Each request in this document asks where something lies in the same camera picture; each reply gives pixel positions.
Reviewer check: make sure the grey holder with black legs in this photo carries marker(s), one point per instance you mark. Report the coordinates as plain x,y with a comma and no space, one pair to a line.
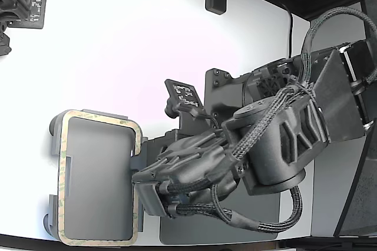
100,174

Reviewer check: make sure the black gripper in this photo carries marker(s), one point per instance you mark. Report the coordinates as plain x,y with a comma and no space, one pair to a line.
165,140

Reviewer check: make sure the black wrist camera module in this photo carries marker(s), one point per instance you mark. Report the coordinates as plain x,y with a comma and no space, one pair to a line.
185,95

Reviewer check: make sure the idle gripper camera board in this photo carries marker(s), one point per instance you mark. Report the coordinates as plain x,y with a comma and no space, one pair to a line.
38,11

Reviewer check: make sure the dark grey mat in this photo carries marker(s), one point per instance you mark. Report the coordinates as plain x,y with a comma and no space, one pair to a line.
191,233

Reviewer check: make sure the black six-joint robot arm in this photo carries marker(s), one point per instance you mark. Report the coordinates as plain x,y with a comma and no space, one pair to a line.
274,151

